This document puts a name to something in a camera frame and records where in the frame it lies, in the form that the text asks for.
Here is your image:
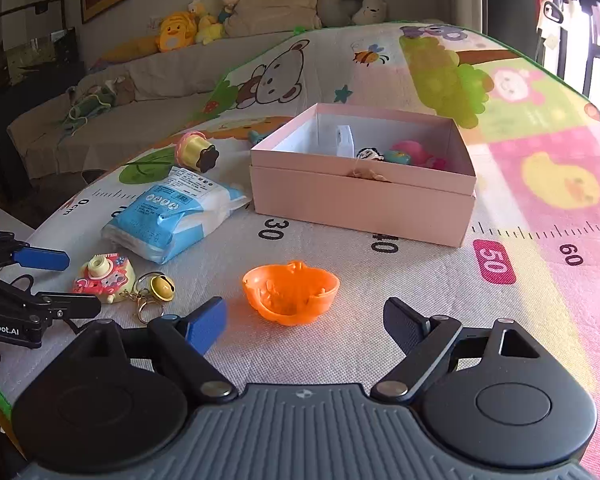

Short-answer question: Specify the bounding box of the orange pumpkin toy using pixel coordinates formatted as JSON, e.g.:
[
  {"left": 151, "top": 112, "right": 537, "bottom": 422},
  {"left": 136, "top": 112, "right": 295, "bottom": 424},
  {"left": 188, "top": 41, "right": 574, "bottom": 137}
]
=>
[{"left": 242, "top": 260, "right": 340, "bottom": 326}]

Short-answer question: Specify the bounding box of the blue white tissue pack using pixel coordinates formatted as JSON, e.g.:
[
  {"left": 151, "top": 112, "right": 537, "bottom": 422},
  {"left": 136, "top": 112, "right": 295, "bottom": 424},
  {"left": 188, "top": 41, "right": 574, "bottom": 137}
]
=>
[{"left": 102, "top": 167, "right": 250, "bottom": 264}]

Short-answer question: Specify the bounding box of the black haired doll figure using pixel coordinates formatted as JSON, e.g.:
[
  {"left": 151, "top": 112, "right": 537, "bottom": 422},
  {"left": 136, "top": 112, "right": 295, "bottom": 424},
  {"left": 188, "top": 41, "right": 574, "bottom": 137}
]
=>
[{"left": 356, "top": 148, "right": 385, "bottom": 162}]

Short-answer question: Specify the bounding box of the white battery charger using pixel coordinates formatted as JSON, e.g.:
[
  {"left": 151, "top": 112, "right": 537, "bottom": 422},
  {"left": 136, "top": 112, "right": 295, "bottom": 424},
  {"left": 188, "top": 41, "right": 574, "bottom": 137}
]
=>
[{"left": 336, "top": 125, "right": 356, "bottom": 158}]

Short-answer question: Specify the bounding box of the beige covered sofa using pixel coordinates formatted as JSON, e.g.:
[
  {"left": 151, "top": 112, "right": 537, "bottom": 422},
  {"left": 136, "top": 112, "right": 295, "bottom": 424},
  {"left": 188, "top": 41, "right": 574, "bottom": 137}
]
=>
[{"left": 8, "top": 32, "right": 292, "bottom": 179}]

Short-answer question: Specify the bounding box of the green cloth on sofa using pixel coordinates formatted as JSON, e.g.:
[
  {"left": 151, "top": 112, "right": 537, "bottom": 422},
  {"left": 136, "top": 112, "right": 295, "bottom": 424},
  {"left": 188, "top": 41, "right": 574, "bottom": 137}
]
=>
[{"left": 62, "top": 86, "right": 117, "bottom": 133}]

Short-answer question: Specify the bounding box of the pink cardboard box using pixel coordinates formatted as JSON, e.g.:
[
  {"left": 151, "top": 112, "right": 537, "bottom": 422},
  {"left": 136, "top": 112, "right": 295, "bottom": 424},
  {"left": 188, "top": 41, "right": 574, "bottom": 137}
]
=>
[{"left": 250, "top": 103, "right": 477, "bottom": 247}]

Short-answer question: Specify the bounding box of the pink tape roll toy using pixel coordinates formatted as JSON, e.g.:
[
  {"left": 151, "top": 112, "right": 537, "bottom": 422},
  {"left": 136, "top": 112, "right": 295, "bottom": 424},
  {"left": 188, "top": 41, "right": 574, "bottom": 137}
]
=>
[{"left": 174, "top": 130, "right": 220, "bottom": 174}]

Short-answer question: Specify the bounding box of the colourful cartoon play mat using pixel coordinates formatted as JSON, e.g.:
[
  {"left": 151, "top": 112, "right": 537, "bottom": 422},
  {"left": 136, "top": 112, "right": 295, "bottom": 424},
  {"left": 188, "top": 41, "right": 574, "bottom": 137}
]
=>
[{"left": 0, "top": 23, "right": 600, "bottom": 479}]

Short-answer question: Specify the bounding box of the pink teal toy in box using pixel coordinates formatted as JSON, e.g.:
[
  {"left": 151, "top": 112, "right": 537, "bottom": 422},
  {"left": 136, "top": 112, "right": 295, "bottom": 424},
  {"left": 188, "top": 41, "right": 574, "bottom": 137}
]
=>
[{"left": 382, "top": 140, "right": 446, "bottom": 170}]

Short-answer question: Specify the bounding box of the yellow duck plush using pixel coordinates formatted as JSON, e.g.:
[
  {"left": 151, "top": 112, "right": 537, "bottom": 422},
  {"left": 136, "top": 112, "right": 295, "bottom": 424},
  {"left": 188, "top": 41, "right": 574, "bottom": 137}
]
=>
[{"left": 100, "top": 12, "right": 197, "bottom": 63}]

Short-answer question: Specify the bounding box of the small yellow plush toy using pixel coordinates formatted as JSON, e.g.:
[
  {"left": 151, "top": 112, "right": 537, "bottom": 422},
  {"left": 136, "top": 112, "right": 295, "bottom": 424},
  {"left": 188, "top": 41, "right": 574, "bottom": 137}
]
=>
[{"left": 187, "top": 0, "right": 225, "bottom": 46}]

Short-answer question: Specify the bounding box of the beige cushion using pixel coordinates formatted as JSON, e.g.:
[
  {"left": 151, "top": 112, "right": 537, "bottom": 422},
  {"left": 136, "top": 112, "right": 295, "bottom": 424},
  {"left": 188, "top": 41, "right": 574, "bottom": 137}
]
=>
[{"left": 224, "top": 0, "right": 322, "bottom": 38}]

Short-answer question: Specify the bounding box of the grey neck pillow plush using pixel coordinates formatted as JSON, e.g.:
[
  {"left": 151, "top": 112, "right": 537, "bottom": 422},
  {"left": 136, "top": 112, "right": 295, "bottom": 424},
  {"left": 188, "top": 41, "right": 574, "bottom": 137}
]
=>
[{"left": 316, "top": 0, "right": 388, "bottom": 27}]

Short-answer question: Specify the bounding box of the yellow bell keychain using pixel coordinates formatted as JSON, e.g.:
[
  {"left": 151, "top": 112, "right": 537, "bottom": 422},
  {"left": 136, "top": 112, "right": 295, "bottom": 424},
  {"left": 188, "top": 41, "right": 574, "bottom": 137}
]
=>
[{"left": 133, "top": 271, "right": 175, "bottom": 325}]

